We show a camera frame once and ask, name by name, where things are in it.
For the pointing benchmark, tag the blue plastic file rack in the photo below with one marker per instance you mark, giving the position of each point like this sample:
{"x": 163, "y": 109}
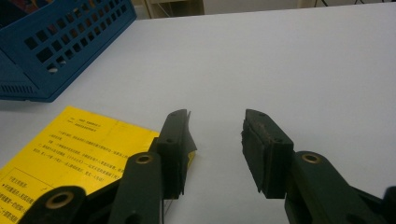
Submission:
{"x": 18, "y": 74}

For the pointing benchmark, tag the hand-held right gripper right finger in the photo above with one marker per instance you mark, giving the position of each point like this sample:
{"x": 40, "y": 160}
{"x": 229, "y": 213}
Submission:
{"x": 269, "y": 158}

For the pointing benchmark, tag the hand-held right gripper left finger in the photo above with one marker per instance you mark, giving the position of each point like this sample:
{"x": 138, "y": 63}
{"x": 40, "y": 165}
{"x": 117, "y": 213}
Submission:
{"x": 174, "y": 155}

